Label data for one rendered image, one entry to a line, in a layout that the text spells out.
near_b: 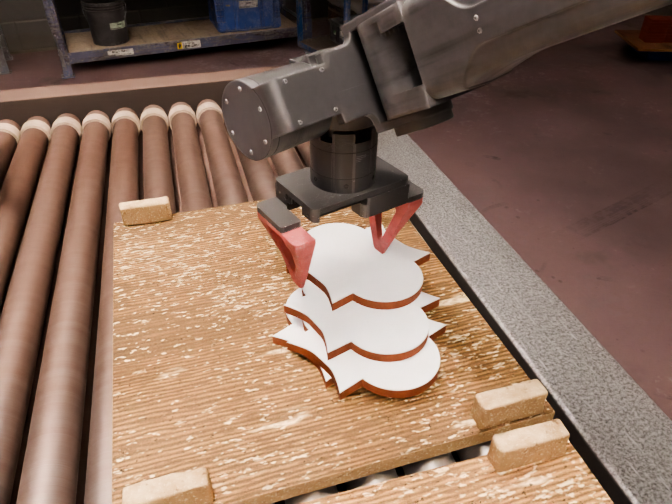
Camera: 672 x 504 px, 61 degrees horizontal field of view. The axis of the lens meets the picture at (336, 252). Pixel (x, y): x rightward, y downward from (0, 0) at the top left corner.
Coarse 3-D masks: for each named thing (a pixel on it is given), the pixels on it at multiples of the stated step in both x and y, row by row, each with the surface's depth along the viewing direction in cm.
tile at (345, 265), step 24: (336, 240) 60; (360, 240) 60; (312, 264) 56; (336, 264) 56; (360, 264) 56; (384, 264) 56; (408, 264) 56; (336, 288) 53; (360, 288) 53; (384, 288) 53; (408, 288) 53
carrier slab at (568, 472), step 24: (480, 456) 44; (576, 456) 44; (408, 480) 42; (432, 480) 42; (456, 480) 42; (480, 480) 42; (504, 480) 42; (528, 480) 42; (552, 480) 42; (576, 480) 42
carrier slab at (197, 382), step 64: (128, 256) 64; (192, 256) 64; (256, 256) 64; (128, 320) 56; (192, 320) 56; (256, 320) 56; (448, 320) 56; (128, 384) 49; (192, 384) 49; (256, 384) 49; (320, 384) 49; (448, 384) 49; (512, 384) 49; (128, 448) 44; (192, 448) 44; (256, 448) 44; (320, 448) 44; (384, 448) 44; (448, 448) 45
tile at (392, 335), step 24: (312, 288) 55; (288, 312) 53; (312, 312) 52; (336, 312) 52; (360, 312) 52; (384, 312) 52; (408, 312) 52; (336, 336) 50; (360, 336) 50; (384, 336) 50; (408, 336) 50; (384, 360) 48
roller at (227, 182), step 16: (208, 112) 103; (208, 128) 97; (224, 128) 99; (208, 144) 93; (224, 144) 92; (208, 160) 91; (224, 160) 87; (224, 176) 83; (224, 192) 80; (240, 192) 80; (304, 496) 43; (320, 496) 43
